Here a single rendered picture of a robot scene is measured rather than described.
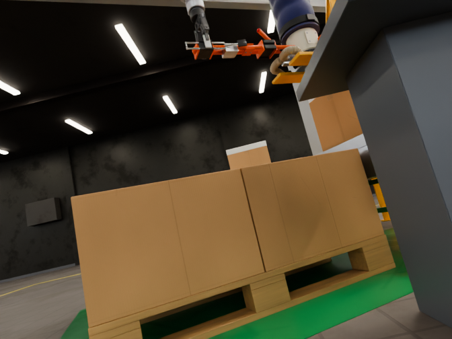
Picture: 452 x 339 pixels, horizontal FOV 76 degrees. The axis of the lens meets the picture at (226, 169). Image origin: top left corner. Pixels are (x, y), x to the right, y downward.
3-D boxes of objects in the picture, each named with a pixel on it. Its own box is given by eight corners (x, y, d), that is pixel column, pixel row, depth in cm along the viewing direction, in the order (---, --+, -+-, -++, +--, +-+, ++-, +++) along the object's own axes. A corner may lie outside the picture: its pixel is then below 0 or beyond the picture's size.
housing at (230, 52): (234, 58, 151) (232, 50, 152) (239, 50, 145) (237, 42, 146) (221, 58, 149) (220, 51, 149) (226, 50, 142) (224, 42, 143)
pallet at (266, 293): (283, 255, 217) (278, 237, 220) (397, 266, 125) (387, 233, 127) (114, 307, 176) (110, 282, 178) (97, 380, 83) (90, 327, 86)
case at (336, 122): (399, 150, 196) (381, 95, 202) (460, 129, 158) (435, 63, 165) (326, 164, 176) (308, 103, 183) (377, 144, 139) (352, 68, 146)
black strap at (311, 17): (304, 46, 180) (303, 41, 181) (328, 20, 159) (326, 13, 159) (273, 46, 172) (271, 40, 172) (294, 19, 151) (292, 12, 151)
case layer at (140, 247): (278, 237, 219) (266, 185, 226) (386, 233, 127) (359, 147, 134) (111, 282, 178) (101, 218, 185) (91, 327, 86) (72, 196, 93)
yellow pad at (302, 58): (340, 64, 164) (337, 56, 165) (352, 54, 155) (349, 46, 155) (289, 66, 152) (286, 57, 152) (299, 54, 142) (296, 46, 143)
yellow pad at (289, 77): (319, 81, 181) (317, 74, 182) (329, 72, 172) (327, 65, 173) (272, 84, 169) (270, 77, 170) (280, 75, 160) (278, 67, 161)
